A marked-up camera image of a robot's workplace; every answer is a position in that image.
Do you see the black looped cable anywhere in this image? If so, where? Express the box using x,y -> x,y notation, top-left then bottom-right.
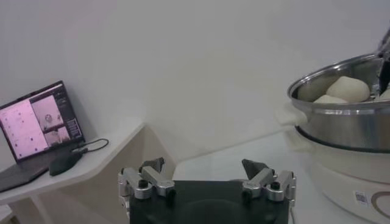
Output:
71,138 -> 110,154

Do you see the black computer mouse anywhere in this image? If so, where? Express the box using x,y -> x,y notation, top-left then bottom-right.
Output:
48,151 -> 83,177

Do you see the white steamed baozi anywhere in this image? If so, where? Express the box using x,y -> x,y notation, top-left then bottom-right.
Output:
325,75 -> 371,103
313,94 -> 348,104

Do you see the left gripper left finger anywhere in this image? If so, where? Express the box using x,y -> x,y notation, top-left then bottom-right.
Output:
118,156 -> 177,201

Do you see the white side table with mouse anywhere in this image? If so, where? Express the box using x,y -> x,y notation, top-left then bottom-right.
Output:
0,121 -> 177,224

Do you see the white electric cooker pot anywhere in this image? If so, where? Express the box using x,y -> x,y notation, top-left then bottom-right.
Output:
275,102 -> 390,224

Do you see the stainless steel steamer basket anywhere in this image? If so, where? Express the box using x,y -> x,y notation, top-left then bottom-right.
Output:
287,53 -> 390,154

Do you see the black laptop beside mouse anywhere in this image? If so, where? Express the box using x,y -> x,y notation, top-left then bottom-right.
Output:
0,80 -> 86,193

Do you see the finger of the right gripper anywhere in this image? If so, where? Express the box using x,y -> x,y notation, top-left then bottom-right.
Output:
377,29 -> 390,95

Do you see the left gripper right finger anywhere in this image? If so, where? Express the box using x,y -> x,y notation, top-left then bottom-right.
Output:
241,158 -> 297,203

